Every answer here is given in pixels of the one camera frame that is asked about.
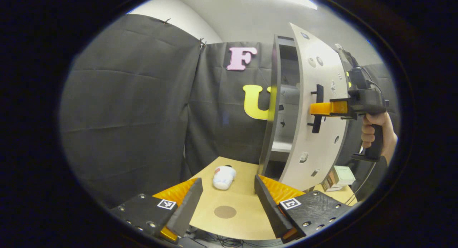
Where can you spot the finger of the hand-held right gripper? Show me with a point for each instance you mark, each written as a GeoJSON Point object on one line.
{"type": "Point", "coordinates": [329, 108]}

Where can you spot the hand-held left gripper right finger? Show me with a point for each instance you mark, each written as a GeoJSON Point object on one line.
{"type": "Point", "coordinates": [268, 205]}

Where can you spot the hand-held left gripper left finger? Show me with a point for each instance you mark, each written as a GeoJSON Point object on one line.
{"type": "Point", "coordinates": [188, 208]}

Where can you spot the round brown coaster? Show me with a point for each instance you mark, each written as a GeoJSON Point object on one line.
{"type": "Point", "coordinates": [225, 212]}

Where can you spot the small white plastic container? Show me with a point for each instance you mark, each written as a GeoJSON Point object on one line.
{"type": "Point", "coordinates": [223, 178]}

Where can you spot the brown book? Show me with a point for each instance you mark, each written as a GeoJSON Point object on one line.
{"type": "Point", "coordinates": [330, 180]}

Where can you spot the pale green book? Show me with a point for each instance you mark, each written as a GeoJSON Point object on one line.
{"type": "Point", "coordinates": [344, 174]}

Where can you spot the black backdrop cloth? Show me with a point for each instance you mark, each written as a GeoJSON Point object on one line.
{"type": "Point", "coordinates": [125, 115]}

